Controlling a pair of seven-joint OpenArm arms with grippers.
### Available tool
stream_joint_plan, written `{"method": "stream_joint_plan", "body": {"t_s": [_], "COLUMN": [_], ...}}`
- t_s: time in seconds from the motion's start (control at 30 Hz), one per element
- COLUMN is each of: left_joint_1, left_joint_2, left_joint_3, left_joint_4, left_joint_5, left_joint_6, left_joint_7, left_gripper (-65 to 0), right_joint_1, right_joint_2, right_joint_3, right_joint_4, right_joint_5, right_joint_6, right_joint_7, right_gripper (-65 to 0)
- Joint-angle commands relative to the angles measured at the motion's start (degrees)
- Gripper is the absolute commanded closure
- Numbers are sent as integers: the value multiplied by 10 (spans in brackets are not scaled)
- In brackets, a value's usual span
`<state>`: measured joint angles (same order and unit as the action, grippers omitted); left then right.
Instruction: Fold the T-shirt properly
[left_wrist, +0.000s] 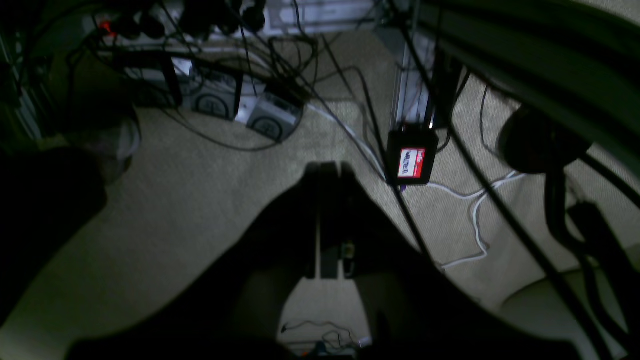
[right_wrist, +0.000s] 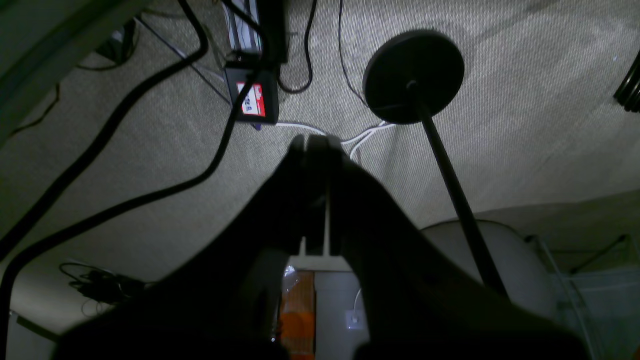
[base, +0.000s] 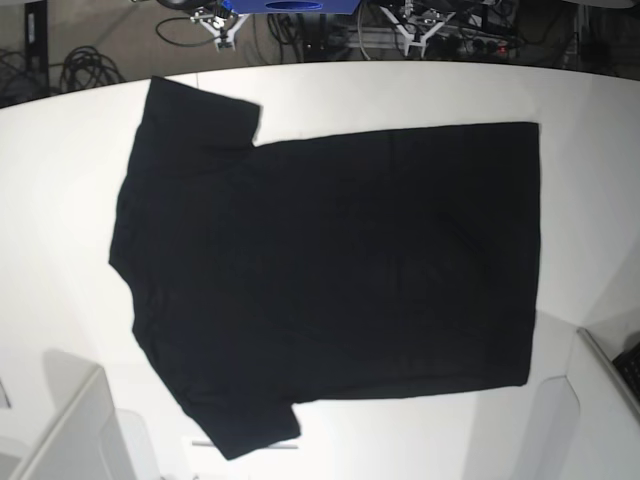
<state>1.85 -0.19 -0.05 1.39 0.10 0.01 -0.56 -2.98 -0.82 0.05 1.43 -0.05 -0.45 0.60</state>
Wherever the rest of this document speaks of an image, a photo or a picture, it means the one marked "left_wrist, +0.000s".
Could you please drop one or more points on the grey power adapter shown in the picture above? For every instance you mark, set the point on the grey power adapter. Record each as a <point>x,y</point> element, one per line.
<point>276,116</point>

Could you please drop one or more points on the black box with red label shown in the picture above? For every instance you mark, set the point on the black box with red label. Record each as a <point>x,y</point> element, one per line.
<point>410,155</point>

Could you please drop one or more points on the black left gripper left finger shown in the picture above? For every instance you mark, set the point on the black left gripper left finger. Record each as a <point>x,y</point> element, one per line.
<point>232,310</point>

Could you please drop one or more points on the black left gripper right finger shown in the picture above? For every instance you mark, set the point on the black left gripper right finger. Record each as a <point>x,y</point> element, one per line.
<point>415,312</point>

